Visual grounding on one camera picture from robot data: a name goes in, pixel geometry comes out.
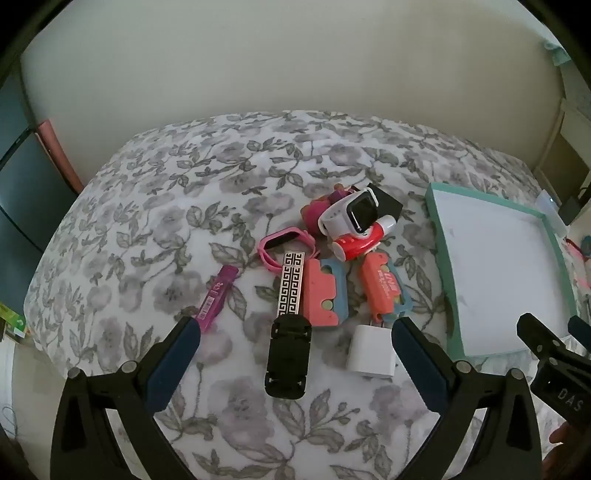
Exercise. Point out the white shelf unit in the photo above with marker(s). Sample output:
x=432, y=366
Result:
x=568, y=138

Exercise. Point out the dark cabinet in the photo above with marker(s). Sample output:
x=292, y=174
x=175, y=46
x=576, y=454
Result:
x=23, y=194

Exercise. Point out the teal rimmed white tray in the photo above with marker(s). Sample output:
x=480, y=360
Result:
x=498, y=277

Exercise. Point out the white smartwatch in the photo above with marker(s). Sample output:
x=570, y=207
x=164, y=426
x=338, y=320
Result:
x=353, y=213

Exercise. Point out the small white device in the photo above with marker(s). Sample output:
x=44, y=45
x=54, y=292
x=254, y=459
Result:
x=550, y=210

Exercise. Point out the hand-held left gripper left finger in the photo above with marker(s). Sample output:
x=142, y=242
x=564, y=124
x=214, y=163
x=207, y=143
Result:
x=184, y=346

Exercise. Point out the white charger block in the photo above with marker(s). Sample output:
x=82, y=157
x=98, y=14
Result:
x=369, y=355

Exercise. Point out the black folding phone stand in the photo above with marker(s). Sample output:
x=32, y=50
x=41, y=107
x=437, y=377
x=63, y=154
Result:
x=288, y=360

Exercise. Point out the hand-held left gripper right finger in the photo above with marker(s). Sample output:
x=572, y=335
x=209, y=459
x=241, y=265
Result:
x=415, y=355

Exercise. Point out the small black box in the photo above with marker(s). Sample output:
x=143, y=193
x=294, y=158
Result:
x=388, y=201

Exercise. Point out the black power adapter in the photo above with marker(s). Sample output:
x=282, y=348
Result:
x=570, y=207

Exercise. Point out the black gold patterned lighter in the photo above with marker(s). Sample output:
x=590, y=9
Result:
x=292, y=286

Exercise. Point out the colourful trinket pile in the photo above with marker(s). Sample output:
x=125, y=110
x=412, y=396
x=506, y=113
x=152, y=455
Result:
x=582, y=258

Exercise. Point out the green packet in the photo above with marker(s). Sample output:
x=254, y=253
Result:
x=10, y=321

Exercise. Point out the pink watch band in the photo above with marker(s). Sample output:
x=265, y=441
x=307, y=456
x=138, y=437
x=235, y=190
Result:
x=286, y=243

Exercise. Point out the person's right hand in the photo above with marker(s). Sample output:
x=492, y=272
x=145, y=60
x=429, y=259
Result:
x=564, y=434

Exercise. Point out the teal wall hanging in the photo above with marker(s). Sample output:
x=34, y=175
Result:
x=556, y=53

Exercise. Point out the orange and blue printed case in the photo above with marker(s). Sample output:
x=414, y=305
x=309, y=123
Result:
x=383, y=288

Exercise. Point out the pink board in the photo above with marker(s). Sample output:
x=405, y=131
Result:
x=57, y=154

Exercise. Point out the pink blue clip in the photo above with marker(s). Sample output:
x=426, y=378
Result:
x=323, y=295

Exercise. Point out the red and white toy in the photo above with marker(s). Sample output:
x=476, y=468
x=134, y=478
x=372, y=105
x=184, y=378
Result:
x=364, y=242

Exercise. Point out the pink toy dog figure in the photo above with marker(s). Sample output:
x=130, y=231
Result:
x=316, y=210

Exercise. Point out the grey floral blanket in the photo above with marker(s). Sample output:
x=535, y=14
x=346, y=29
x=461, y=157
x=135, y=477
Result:
x=161, y=207

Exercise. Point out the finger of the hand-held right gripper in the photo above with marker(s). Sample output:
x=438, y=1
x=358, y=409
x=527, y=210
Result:
x=581, y=330
x=538, y=339

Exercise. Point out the purple plastic tube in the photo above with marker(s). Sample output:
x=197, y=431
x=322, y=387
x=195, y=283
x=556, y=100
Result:
x=214, y=297

